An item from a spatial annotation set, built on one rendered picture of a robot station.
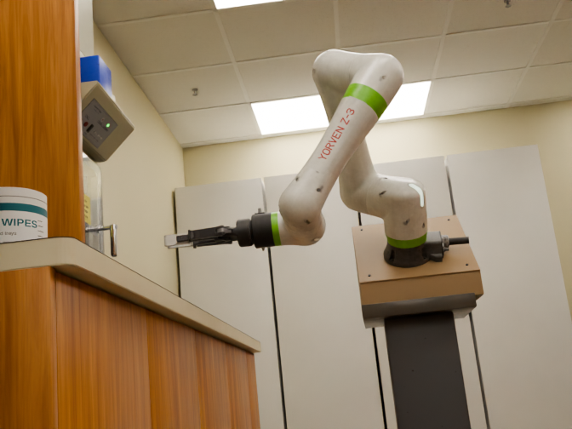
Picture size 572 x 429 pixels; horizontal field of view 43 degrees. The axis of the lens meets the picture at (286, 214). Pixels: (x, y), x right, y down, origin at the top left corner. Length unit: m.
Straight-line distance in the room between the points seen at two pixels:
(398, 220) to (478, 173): 2.89
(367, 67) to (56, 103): 0.79
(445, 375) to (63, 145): 1.21
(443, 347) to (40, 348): 1.38
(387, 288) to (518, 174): 2.98
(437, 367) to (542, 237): 2.92
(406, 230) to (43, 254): 1.35
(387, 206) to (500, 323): 2.77
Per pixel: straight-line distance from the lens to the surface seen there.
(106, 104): 1.99
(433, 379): 2.17
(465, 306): 2.13
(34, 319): 1.04
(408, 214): 2.16
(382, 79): 1.94
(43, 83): 1.86
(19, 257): 1.06
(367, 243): 2.38
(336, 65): 2.04
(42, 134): 1.81
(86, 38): 2.28
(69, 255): 1.04
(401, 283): 2.19
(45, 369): 1.03
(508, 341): 4.85
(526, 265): 4.94
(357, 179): 2.22
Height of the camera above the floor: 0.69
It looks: 14 degrees up
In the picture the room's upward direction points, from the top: 6 degrees counter-clockwise
